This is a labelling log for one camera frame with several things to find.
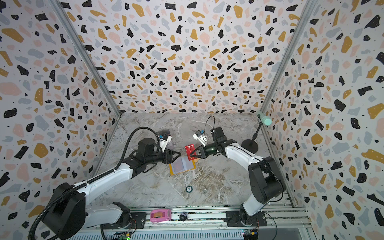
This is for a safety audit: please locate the black microphone stand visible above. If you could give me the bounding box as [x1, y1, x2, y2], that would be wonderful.
[241, 122, 263, 154]

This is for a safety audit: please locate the red credit card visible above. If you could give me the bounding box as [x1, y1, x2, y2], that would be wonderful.
[185, 144, 196, 161]

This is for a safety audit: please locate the small black knob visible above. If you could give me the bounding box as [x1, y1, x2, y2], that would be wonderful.
[178, 212, 188, 222]

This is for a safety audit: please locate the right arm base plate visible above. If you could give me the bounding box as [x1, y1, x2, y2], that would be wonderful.
[224, 210, 267, 228]

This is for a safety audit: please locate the green circuit board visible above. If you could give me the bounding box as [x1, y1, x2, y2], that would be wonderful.
[119, 232, 133, 240]

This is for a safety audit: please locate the left black corrugated cable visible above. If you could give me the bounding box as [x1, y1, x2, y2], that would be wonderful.
[27, 126, 160, 240]

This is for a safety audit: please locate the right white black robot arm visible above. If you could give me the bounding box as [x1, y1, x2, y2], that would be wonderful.
[189, 127, 286, 226]

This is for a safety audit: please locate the right circuit board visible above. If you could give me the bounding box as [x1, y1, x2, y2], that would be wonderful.
[243, 229, 259, 240]

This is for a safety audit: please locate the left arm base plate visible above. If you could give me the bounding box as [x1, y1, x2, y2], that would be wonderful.
[104, 212, 147, 231]

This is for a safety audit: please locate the yellow leather card holder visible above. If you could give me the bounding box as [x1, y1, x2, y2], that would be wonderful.
[170, 156, 196, 176]

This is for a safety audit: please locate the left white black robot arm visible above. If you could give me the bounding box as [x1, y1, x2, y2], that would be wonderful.
[39, 138, 182, 240]

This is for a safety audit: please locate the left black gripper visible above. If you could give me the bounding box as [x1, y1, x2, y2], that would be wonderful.
[146, 146, 183, 165]

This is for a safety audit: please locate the pink tape dispenser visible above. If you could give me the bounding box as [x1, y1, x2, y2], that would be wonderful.
[150, 209, 172, 224]

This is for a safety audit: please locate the clear acrylic card box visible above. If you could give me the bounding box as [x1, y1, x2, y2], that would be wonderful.
[157, 130, 172, 150]

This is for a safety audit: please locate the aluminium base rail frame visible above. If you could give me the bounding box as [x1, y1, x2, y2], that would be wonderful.
[71, 204, 316, 240]

